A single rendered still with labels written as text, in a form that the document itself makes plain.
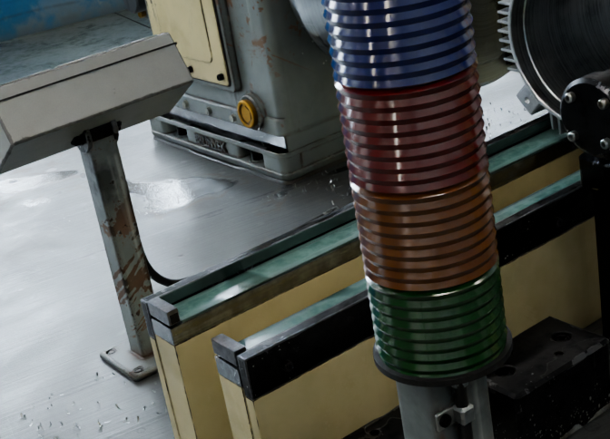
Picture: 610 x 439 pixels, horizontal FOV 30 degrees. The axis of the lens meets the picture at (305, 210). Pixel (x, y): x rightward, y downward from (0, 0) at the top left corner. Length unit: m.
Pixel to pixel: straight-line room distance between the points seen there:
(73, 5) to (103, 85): 5.69
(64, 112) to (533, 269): 0.39
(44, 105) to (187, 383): 0.25
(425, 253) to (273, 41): 0.88
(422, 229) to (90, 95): 0.52
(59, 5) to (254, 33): 5.29
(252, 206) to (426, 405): 0.83
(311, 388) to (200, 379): 0.11
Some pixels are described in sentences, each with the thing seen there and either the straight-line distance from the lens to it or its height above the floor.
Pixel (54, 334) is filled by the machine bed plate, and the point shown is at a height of 0.80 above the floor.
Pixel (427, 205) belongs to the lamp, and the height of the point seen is 1.11.
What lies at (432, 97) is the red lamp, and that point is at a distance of 0.45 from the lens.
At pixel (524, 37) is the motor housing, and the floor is 1.01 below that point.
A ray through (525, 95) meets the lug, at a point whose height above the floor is 0.96.
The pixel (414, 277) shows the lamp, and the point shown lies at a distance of 0.48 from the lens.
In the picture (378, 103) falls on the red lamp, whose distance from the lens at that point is 0.45.
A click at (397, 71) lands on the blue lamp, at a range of 0.45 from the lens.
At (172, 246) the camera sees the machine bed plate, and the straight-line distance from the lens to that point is 1.28.
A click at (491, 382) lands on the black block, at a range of 0.82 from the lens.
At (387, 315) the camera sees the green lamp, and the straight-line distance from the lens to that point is 0.50.
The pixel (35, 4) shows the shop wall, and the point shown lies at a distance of 6.58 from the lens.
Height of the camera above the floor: 1.30
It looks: 23 degrees down
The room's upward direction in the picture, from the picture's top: 10 degrees counter-clockwise
